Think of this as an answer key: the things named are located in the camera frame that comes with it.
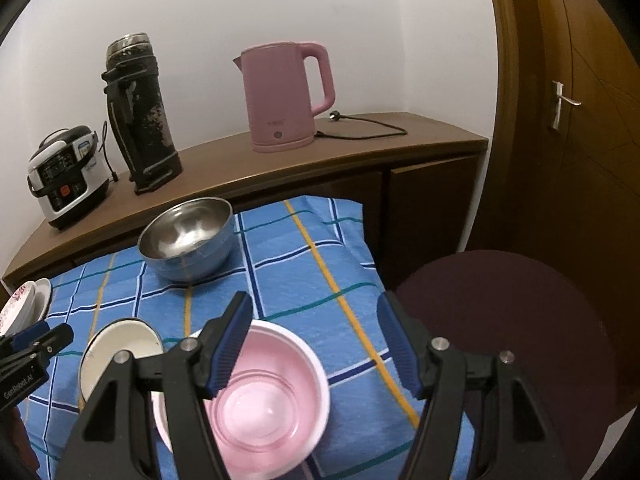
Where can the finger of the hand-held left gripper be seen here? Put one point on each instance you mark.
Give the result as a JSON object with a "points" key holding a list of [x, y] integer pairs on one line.
{"points": [[55, 337]]}

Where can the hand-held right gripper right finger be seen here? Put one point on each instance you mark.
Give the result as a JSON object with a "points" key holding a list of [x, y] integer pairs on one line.
{"points": [[395, 345]]}

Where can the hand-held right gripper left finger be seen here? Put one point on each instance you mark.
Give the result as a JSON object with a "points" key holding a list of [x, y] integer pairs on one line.
{"points": [[232, 345]]}

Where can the white plate pink floral rim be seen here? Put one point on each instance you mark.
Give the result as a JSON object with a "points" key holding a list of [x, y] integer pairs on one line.
{"points": [[15, 310]]}

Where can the white enamel bowl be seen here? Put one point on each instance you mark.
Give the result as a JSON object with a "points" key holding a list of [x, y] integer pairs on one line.
{"points": [[120, 345]]}

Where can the pink bowl white rim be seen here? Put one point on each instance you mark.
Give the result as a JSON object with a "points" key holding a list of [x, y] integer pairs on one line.
{"points": [[270, 400]]}

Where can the stainless steel bowl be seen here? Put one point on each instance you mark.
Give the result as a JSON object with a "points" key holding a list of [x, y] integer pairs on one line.
{"points": [[185, 235]]}

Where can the blue plaid cloth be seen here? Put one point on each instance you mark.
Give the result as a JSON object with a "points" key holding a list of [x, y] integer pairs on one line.
{"points": [[300, 270]]}

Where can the round dark brown stool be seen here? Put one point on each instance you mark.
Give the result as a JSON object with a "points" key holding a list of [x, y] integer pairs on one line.
{"points": [[500, 320]]}

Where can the silver black rice cooker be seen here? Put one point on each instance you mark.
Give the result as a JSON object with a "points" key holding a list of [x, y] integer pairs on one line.
{"points": [[65, 180]]}

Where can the brown wooden cabinet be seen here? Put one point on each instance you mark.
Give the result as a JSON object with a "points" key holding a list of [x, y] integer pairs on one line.
{"points": [[310, 160]]}

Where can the black thermos flask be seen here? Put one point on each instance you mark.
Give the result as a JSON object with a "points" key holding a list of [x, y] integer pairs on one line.
{"points": [[145, 125]]}

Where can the brown wooden door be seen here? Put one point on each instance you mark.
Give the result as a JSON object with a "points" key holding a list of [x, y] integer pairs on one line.
{"points": [[575, 185]]}

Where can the pink electric kettle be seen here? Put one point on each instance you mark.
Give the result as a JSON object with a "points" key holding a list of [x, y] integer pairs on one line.
{"points": [[275, 105]]}

